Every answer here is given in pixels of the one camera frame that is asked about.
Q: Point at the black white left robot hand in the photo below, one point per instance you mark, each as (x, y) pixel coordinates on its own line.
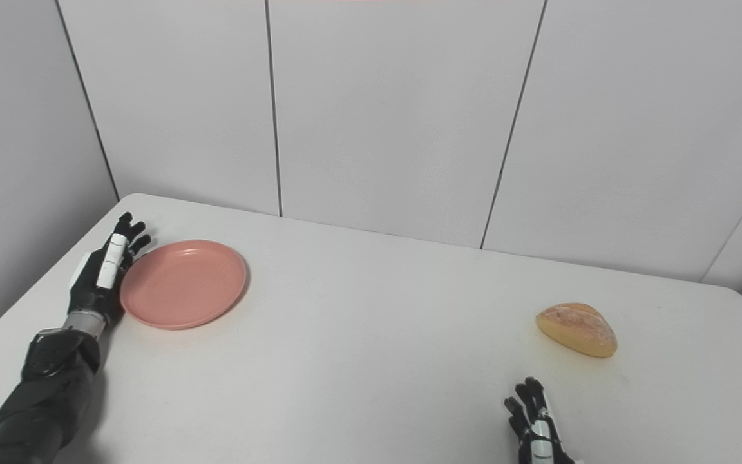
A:
(100, 277)

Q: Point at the golden bread roll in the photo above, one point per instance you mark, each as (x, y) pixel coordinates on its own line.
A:
(577, 330)

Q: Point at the pink round plate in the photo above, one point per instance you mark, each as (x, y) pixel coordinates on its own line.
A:
(183, 285)

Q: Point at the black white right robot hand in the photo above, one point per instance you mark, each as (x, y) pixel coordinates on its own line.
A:
(538, 432)

